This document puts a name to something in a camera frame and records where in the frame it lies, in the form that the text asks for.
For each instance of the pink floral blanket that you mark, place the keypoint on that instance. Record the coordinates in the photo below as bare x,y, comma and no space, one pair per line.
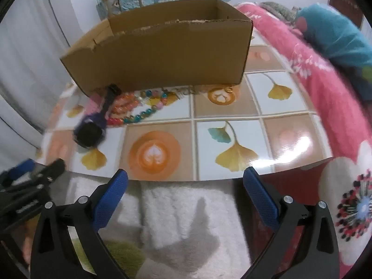
334,113

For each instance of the brown cardboard box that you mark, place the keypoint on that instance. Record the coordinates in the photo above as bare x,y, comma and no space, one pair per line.
174,55

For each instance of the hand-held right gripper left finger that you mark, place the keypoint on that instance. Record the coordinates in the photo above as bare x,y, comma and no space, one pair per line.
112,199

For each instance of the white curtain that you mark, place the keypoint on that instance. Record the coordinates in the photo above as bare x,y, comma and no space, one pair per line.
29,49

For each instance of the grey green blanket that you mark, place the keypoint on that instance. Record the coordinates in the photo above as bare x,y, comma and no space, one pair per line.
276,8

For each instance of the wooden chair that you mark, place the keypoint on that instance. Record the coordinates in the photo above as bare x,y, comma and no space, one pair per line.
111,1

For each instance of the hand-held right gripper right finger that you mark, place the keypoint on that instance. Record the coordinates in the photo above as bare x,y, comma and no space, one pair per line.
261,199

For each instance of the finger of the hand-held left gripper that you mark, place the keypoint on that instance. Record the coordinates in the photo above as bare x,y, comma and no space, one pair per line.
49,171
23,167

